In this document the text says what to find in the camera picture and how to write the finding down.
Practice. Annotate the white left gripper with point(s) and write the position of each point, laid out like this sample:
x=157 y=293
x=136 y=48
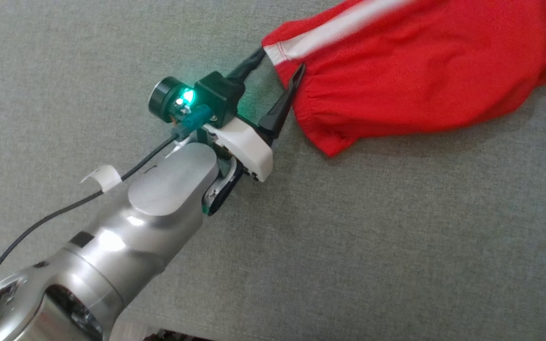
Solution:
x=249 y=151

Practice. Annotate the red shorts with white stripe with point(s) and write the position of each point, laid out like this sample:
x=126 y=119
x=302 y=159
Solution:
x=420 y=71

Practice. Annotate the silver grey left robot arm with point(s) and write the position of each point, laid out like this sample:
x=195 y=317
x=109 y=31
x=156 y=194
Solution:
x=159 y=213

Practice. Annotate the grey fabric sofa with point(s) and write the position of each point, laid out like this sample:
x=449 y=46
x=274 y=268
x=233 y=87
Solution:
x=396 y=237

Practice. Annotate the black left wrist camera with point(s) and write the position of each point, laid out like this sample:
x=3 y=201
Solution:
x=216 y=92

